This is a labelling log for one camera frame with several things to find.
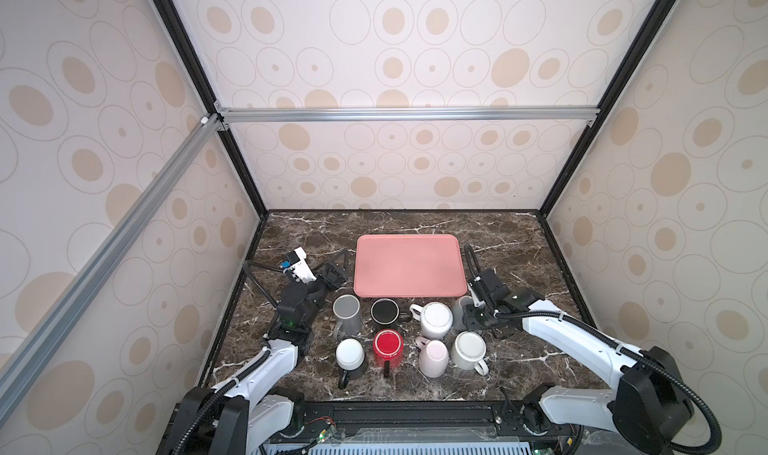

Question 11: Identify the black frame post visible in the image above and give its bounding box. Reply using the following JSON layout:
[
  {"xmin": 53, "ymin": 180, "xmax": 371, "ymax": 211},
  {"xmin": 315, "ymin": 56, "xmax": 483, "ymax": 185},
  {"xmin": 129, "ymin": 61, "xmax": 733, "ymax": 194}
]
[
  {"xmin": 151, "ymin": 0, "xmax": 269, "ymax": 218},
  {"xmin": 538, "ymin": 0, "xmax": 678, "ymax": 221}
]

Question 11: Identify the black frame post left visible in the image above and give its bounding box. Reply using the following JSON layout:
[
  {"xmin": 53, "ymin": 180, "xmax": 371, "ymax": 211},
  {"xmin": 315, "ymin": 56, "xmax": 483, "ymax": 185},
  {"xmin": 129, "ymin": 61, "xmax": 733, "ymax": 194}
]
[{"xmin": 151, "ymin": 0, "xmax": 269, "ymax": 218}]

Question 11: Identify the black mug white base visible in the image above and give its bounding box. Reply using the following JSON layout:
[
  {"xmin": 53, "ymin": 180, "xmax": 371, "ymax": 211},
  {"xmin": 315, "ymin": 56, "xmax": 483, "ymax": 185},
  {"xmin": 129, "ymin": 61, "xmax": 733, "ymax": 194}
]
[{"xmin": 335, "ymin": 338, "xmax": 367, "ymax": 390}]

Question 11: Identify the dark grey upside-down mug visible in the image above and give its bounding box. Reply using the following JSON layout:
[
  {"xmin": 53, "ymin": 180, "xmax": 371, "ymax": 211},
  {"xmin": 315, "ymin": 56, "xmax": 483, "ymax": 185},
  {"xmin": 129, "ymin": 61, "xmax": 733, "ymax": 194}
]
[{"xmin": 332, "ymin": 294, "xmax": 363, "ymax": 340}]

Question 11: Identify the black frame post right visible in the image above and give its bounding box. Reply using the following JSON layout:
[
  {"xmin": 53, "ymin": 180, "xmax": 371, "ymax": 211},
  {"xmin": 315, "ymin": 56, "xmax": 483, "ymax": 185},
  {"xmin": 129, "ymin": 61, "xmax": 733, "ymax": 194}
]
[{"xmin": 538, "ymin": 0, "xmax": 678, "ymax": 221}]

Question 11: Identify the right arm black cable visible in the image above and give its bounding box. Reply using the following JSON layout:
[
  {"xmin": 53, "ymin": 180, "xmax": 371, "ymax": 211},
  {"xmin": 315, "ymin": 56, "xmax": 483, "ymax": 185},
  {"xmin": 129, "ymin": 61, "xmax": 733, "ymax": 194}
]
[{"xmin": 464, "ymin": 244, "xmax": 724, "ymax": 455}]

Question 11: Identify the pink upside-down mug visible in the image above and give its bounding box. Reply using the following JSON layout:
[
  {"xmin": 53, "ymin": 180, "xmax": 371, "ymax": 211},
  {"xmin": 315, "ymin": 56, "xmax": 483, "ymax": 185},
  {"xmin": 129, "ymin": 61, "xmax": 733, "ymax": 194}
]
[{"xmin": 415, "ymin": 336, "xmax": 449, "ymax": 378}]

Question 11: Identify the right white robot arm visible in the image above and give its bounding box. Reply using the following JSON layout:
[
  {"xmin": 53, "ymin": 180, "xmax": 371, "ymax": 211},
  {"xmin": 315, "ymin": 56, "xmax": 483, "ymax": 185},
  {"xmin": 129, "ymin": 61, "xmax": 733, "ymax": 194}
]
[{"xmin": 463, "ymin": 268, "xmax": 723, "ymax": 454}]

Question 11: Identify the pink rectangular tray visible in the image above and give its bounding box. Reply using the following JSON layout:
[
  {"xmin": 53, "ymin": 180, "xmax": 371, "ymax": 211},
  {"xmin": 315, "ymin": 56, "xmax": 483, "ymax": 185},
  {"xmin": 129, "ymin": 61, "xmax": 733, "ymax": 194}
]
[{"xmin": 353, "ymin": 234, "xmax": 467, "ymax": 298}]

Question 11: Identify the white mug red inside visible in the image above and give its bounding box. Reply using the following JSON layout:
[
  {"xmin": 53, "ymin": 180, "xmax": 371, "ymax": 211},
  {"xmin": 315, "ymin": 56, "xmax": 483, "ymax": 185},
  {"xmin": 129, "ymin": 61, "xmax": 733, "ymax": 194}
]
[{"xmin": 450, "ymin": 331, "xmax": 489, "ymax": 376}]

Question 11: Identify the silver rail left wall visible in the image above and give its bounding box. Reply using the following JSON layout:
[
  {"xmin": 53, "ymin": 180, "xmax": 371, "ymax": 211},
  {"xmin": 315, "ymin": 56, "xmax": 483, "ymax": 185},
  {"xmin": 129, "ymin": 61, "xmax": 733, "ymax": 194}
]
[{"xmin": 1, "ymin": 113, "xmax": 221, "ymax": 423}]

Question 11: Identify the light grey mug white inside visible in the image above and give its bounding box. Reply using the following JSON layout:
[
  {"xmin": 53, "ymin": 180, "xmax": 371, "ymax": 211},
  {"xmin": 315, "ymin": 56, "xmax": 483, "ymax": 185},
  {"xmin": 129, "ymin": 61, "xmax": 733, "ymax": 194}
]
[{"xmin": 452, "ymin": 295, "xmax": 474, "ymax": 332}]

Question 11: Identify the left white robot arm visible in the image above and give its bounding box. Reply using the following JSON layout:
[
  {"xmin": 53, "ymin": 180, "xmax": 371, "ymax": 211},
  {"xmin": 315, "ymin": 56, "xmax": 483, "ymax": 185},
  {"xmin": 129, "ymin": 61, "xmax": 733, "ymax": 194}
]
[{"xmin": 158, "ymin": 259, "xmax": 348, "ymax": 454}]

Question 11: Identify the red upside-down mug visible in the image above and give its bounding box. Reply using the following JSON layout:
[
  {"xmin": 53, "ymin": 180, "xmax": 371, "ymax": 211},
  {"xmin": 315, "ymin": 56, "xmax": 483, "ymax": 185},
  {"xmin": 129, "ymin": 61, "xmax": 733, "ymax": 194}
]
[{"xmin": 372, "ymin": 329, "xmax": 404, "ymax": 378}]

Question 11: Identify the silver rail back wall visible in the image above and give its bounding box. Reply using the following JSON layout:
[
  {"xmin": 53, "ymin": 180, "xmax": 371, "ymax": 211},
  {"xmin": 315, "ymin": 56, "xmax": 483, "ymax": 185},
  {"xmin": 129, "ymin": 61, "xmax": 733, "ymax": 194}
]
[{"xmin": 219, "ymin": 105, "xmax": 600, "ymax": 125}]

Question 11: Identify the white teapot-like mug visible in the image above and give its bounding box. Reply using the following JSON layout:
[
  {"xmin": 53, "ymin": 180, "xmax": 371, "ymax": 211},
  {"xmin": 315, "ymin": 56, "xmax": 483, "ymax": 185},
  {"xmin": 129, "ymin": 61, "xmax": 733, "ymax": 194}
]
[{"xmin": 409, "ymin": 302, "xmax": 453, "ymax": 340}]

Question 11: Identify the silver rail wall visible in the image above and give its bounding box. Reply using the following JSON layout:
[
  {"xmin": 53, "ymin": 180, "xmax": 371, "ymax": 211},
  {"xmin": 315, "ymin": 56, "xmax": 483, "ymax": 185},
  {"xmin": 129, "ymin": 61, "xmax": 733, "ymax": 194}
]
[
  {"xmin": 1, "ymin": 113, "xmax": 221, "ymax": 423},
  {"xmin": 219, "ymin": 105, "xmax": 600, "ymax": 125}
]

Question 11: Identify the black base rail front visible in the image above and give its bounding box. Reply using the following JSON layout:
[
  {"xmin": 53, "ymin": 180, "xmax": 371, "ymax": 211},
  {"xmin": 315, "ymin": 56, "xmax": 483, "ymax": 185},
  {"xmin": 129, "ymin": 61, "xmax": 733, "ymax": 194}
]
[{"xmin": 155, "ymin": 398, "xmax": 676, "ymax": 455}]

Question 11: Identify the black upside-down mug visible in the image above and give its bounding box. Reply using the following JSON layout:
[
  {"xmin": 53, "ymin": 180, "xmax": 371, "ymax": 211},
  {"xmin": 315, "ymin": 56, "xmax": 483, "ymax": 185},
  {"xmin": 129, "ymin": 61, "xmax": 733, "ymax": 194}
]
[{"xmin": 370, "ymin": 298, "xmax": 413, "ymax": 330}]

